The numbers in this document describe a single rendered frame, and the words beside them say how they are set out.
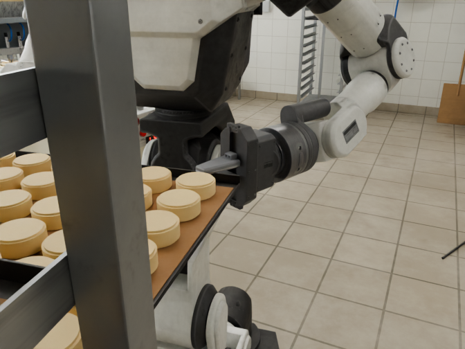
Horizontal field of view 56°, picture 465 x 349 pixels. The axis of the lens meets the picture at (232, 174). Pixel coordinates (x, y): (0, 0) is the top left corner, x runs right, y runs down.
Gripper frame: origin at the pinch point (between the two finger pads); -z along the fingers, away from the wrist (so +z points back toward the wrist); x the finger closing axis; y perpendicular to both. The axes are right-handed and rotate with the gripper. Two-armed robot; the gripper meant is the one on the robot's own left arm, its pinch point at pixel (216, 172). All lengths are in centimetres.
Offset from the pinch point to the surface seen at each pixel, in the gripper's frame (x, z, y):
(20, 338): 8.8, -33.5, 25.2
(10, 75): 19.7, -31.7, 24.0
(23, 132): 17.4, -31.5, 23.9
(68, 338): 1.4, -29.3, 18.2
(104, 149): 16.5, -29.0, 25.8
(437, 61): -39, 462, -157
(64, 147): 16.4, -30.1, 24.1
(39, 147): -42, 29, -156
